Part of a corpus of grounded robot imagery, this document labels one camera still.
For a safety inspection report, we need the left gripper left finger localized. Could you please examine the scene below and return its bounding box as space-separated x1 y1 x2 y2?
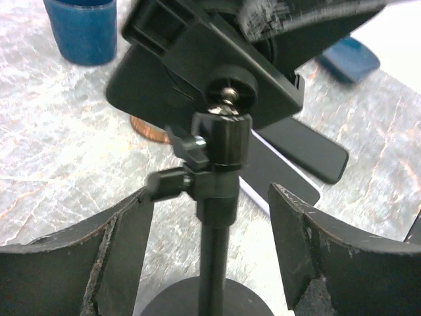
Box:
1 190 153 315

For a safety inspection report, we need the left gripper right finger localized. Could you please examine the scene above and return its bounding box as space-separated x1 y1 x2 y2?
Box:
268 184 420 315

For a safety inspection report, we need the blue leaf-shaped dish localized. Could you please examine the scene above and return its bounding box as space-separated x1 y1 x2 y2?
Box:
316 36 381 84

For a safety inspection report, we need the black round base stand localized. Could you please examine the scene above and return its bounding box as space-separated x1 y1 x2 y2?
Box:
123 1 303 315

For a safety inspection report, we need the round wooden base stand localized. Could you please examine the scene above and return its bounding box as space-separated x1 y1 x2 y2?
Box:
130 115 170 144

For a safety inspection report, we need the dark blue mug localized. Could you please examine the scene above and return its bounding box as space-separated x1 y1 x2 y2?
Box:
43 1 118 66

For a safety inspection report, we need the phone with lilac case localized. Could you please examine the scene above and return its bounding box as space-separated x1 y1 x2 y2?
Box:
239 131 322 215

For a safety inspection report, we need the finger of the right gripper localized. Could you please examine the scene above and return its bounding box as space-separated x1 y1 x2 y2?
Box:
238 1 391 74

